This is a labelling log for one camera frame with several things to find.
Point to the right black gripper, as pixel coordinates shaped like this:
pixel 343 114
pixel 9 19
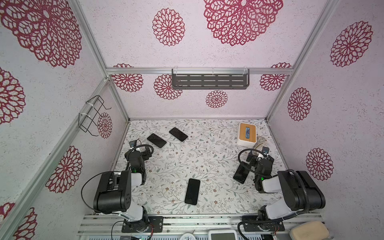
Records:
pixel 250 159

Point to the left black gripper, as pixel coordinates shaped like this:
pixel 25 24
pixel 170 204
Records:
pixel 142 153

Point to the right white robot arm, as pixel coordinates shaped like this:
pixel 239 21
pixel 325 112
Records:
pixel 300 193

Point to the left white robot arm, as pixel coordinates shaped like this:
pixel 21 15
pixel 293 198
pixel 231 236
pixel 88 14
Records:
pixel 114 192

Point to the black phone far left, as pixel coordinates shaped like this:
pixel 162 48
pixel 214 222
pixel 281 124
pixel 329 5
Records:
pixel 156 140

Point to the black phone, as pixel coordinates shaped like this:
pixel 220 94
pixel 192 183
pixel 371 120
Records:
pixel 178 134
pixel 156 140
pixel 241 174

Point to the black phone near right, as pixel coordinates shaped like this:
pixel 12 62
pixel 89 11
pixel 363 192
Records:
pixel 241 174

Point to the black phone far middle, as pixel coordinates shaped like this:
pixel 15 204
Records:
pixel 178 134

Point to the white wooden-top tissue box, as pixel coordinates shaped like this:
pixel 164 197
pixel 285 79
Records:
pixel 247 135

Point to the white display device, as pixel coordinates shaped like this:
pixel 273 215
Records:
pixel 224 234

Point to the white round timer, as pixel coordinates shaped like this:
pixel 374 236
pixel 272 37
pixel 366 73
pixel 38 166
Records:
pixel 187 236

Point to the beige sponge block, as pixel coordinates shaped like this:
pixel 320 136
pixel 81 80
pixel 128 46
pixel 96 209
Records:
pixel 314 230

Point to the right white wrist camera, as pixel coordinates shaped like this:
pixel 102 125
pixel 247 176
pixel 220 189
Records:
pixel 264 150

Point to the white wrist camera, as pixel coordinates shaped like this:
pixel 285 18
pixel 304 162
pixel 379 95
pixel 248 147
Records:
pixel 135 143
pixel 264 150

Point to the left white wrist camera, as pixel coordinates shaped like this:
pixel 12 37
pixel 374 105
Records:
pixel 135 143

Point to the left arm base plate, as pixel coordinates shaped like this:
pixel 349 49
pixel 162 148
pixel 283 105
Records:
pixel 147 225

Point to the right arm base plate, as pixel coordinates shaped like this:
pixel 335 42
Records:
pixel 253 224

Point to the black wire wall rack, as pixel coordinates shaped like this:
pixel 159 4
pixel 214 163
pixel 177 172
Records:
pixel 89 118

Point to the grey wall shelf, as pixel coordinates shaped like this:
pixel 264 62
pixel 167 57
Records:
pixel 209 81

